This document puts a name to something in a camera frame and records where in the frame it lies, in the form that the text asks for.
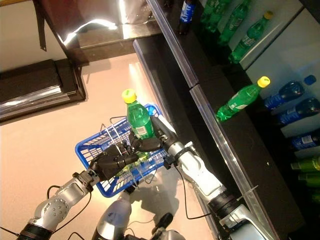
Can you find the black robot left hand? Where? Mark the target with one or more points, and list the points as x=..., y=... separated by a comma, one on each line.
x=110, y=163

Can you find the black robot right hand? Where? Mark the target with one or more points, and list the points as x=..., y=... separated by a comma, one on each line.
x=162, y=132

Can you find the blue plastic shopping basket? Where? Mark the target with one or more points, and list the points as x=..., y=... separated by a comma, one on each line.
x=82, y=147

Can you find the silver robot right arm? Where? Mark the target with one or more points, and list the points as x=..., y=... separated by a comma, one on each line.
x=200, y=172

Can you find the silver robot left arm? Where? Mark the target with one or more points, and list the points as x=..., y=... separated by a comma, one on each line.
x=62, y=197

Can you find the black robot right foot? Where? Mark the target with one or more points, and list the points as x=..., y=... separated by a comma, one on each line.
x=163, y=221

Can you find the black side shelf board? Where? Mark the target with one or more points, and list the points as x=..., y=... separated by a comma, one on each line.
x=37, y=87

